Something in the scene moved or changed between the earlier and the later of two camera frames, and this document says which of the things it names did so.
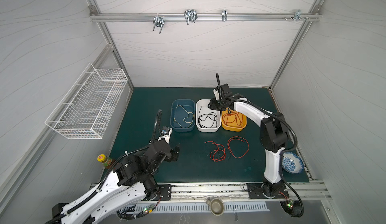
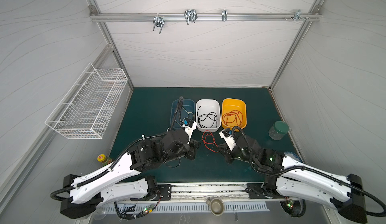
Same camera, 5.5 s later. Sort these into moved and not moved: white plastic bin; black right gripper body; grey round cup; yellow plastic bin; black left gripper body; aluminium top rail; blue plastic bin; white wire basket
Moved: black right gripper body; black left gripper body
Not moved: white wire basket; grey round cup; white plastic bin; aluminium top rail; yellow plastic bin; blue plastic bin
